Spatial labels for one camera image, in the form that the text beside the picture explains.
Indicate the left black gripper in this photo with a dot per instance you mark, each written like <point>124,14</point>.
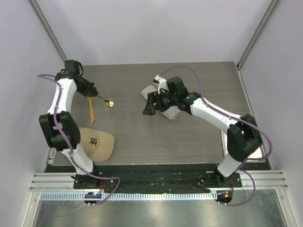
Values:
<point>91,91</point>

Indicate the grey cloth napkin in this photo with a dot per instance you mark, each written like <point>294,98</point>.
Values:
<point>170,112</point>

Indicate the left aluminium frame post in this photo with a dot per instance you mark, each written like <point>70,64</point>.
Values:
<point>48,30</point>

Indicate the white slotted cable duct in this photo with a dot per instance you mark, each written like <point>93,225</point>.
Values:
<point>95,196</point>

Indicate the right aluminium frame post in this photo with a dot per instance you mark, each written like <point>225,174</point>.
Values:
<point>258,31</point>

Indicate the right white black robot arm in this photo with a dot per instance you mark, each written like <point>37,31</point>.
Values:
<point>243,136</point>

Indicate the white folded towel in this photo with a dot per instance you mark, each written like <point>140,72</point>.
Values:
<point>255,155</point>

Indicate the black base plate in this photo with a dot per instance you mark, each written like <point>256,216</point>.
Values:
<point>158,179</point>

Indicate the green handled gold utensil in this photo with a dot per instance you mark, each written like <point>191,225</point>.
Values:
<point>109,102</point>

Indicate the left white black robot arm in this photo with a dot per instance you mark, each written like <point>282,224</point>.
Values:
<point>59,128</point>

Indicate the aluminium frame post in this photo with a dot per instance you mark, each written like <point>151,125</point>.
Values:
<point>258,31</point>
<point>48,30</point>

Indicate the beige cap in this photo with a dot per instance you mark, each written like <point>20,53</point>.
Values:
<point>97,145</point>

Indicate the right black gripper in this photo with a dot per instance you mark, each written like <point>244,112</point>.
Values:
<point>153,97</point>

